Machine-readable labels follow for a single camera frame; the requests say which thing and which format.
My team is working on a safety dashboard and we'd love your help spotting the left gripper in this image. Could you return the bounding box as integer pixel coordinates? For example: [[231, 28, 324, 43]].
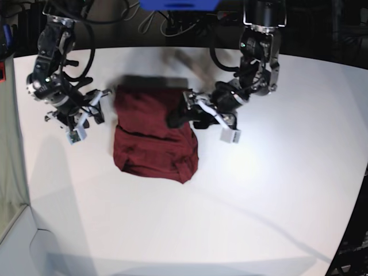
[[167, 82, 242, 129]]

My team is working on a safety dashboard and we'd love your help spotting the grey fabric side panel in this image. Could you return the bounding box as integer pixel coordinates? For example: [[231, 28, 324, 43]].
[[1, 57, 30, 240]]

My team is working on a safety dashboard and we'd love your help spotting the red and black device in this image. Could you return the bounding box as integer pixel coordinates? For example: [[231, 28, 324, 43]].
[[0, 62, 6, 83]]

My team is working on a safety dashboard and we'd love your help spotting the black power strip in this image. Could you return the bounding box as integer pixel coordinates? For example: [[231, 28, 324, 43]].
[[216, 11, 243, 22]]

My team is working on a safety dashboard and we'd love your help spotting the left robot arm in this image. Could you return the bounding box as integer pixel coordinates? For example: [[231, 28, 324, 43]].
[[166, 1, 287, 143]]

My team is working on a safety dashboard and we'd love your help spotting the blue box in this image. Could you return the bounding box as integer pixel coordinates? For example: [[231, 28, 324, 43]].
[[139, 0, 220, 11]]

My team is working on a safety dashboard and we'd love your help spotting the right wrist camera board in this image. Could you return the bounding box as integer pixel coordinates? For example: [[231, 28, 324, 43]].
[[66, 129, 87, 145]]

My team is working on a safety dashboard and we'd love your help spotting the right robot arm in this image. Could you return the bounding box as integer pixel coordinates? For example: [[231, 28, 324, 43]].
[[26, 1, 112, 144]]

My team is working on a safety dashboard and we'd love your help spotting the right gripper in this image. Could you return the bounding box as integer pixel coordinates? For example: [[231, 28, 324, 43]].
[[44, 89, 112, 138]]

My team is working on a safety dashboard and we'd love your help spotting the dark red t-shirt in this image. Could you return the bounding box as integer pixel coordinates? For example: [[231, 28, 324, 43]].
[[113, 85, 199, 184]]

